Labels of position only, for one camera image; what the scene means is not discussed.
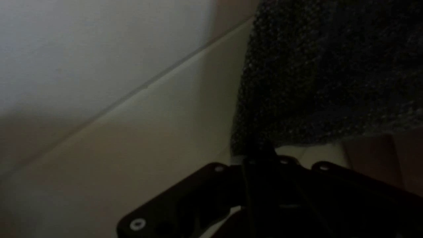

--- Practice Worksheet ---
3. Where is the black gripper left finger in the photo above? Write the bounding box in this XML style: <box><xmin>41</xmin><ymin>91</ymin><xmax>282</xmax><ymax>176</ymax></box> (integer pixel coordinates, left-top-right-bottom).
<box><xmin>117</xmin><ymin>163</ymin><xmax>248</xmax><ymax>238</ymax></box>

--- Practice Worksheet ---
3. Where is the grey cloth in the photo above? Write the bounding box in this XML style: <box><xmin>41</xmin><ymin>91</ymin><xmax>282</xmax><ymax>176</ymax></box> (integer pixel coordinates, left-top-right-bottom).
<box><xmin>231</xmin><ymin>0</ymin><xmax>423</xmax><ymax>156</ymax></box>

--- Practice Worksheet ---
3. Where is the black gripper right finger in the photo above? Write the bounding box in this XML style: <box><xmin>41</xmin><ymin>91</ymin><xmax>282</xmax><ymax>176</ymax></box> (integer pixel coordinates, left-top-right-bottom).
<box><xmin>264</xmin><ymin>155</ymin><xmax>423</xmax><ymax>238</ymax></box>

